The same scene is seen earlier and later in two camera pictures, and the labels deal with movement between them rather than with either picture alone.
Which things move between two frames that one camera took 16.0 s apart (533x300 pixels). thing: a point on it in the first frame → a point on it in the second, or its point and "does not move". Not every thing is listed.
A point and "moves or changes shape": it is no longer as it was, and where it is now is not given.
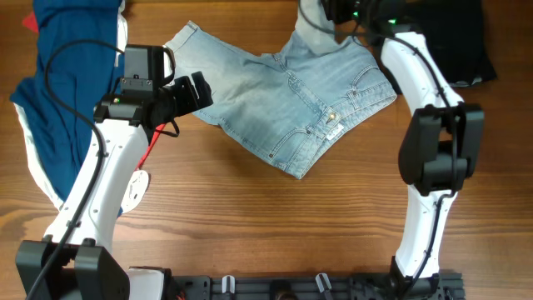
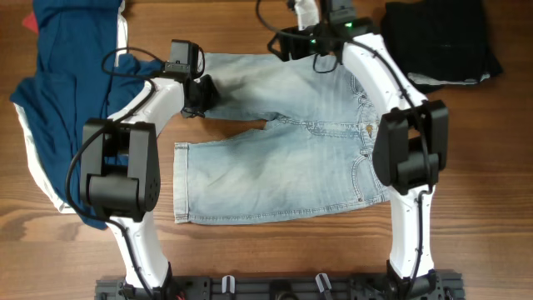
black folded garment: [456, 33] does not move
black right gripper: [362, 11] → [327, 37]
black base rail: [445, 287] does not move
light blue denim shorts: [295, 103] moves or changes shape
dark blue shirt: [82, 74] does not move
